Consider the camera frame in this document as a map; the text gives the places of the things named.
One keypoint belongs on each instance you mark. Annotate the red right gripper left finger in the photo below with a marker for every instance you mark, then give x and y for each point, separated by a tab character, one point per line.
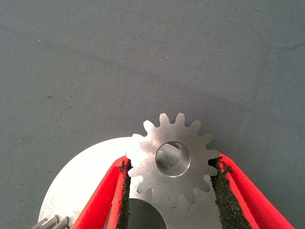
104	198

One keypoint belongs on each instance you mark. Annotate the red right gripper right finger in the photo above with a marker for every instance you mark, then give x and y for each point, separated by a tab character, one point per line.
243	198

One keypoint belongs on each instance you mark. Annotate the small steel gear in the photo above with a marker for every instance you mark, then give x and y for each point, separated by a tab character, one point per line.
51	223
147	167

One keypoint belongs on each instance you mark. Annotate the round metal plate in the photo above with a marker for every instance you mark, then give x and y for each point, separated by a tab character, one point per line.
83	171

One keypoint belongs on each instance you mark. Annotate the dark grey table cloth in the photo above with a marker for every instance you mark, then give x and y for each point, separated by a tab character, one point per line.
95	71

